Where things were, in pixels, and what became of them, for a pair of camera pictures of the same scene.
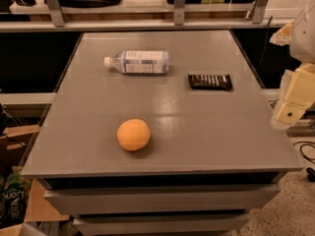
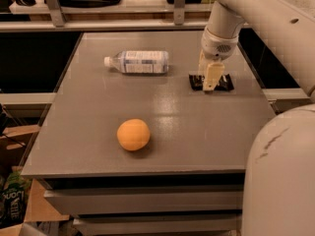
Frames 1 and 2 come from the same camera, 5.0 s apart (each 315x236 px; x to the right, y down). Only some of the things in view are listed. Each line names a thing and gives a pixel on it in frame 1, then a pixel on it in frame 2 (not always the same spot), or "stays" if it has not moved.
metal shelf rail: [59, 23] stays
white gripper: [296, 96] → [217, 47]
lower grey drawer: [188, 224] stays
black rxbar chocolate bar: [214, 82] stays
